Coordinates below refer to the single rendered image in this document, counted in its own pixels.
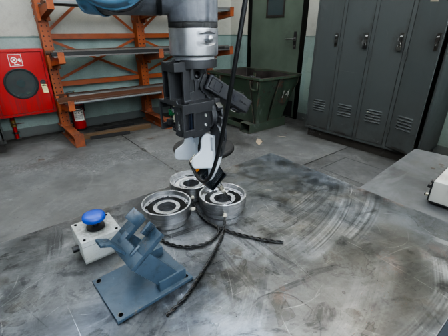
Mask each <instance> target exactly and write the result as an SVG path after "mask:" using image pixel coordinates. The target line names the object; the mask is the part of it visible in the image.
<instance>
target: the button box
mask: <svg viewBox="0 0 448 336"><path fill-rule="evenodd" d="M105 215H106V217H105V219H104V220H103V221H102V222H100V223H99V225H98V226H97V227H92V225H86V224H84V223H83V222H79V223H76V224H73V225H71V229H72V232H73V237H74V240H75V244H76V246H73V247H72V251H73V252H74V253H76V252H78V251H79V252H80V254H81V256H82V258H83V260H84V262H85V263H86V265H87V264H89V263H92V262H94V261H96V260H98V259H101V258H103V257H106V256H108V255H110V254H112V253H115V252H116V251H115V250H114V249H113V248H111V247H107V248H100V247H99V246H98V244H96V242H95V240H96V239H106V238H107V239H109V240H111V239H112V238H113V237H114V236H115V234H116V233H117V232H118V231H119V230H120V226H119V225H118V224H117V223H116V221H115V220H114V219H113V218H112V216H111V215H110V214H109V213H106V214H105Z"/></svg>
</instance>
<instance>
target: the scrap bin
mask: <svg viewBox="0 0 448 336"><path fill-rule="evenodd" d="M231 70H232V69H214V70H207V72H208V73H209V74H210V75H214V76H215V77H216V78H218V79H220V80H221V81H222V82H224V83H226V84H227V85H229V82H230V77H231ZM299 76H302V73H293V72H287V71H280V70H274V69H258V68H252V67H238V68H237V70H236V75H235V82H234V86H233V89H234V90H236V91H237V92H240V93H242V94H244V95H245V96H246V97H247V98H248V99H249V100H251V101H252V102H251V105H250V107H249V110H248V112H247V113H241V112H240V113H236V112H232V111H231V110H229V116H228V120H227V125H234V126H236V127H240V131H242V132H244V133H248V134H251V133H256V132H259V131H263V130H266V129H271V128H274V127H278V126H282V125H284V124H285V116H282V114H283V112H284V110H285V107H286V105H287V102H288V100H289V98H290V96H291V94H292V92H293V89H294V87H295V86H296V85H297V84H298V82H299Z"/></svg>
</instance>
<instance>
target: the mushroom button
mask: <svg viewBox="0 0 448 336"><path fill-rule="evenodd" d="M105 217H106V215H105V212H104V211H103V210H101V209H93V210H90V211H87V212H86V213H84V214H83V216H82V218H81V220H82V222H83V223H84V224H86V225H92V227H97V226H98V225H99V223H100V222H102V221H103V220H104V219H105Z"/></svg>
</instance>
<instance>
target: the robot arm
mask: <svg viewBox="0 0 448 336"><path fill-rule="evenodd" d="M76 2H77V4H78V6H79V8H80V10H82V12H84V13H86V14H90V15H101V16H103V17H109V16H111V15H146V16H162V15H167V19H168V30H169V49H170V55H171V56H173V57H174V58H172V61H161V71H162V80H163V96H164V98H161V99H159V110H160V118H161V129H166V128H170V127H172V128H173V130H174V131H176V135H177V136H179V137H182V138H184V139H185V140H184V143H183V144H182V145H181V146H180V147H178V148H177V149H176V150H175V158H176V159H178V160H190V158H191V157H192V156H193V154H194V153H197V154H196V155H195V156H194V157H193V158H192V161H191V164H192V167H193V168H195V169H208V176H209V174H210V171H211V168H212V166H213V162H214V159H215V155H216V152H217V146H218V143H219V137H220V134H221V127H222V123H223V116H224V114H223V106H222V104H223V105H226V101H227V94H228V89H229V86H228V85H227V84H226V83H224V82H222V81H221V80H220V79H218V78H216V77H215V76H214V75H210V74H207V69H210V68H215V67H217V58H215V57H214V56H217V55H218V28H217V27H218V0H76ZM251 102H252V101H251V100H249V99H248V98H247V97H246V96H245V95H244V94H242V93H240V92H237V91H236V90H233V94H232V98H231V104H230V109H229V110H231V111H232V112H236V113H240V112H241V113H247V112H248V110H249V107H250V105H251ZM168 106H169V108H170V109H169V115H170V117H171V118H168V119H167V121H166V122H163V109H162V107H168ZM209 131H210V132H211V133H210V134H207V133H206V132H209ZM205 133H206V134H205ZM226 142H227V129H226V130H225V136H224V139H223V144H222V148H221V153H220V156H219V160H218V163H217V166H216V169H215V172H214V174H213V176H212V178H211V179H210V180H212V179H213V178H214V176H215V174H216V172H217V170H218V167H219V165H220V162H221V158H222V156H223V154H224V151H225V146H226Z"/></svg>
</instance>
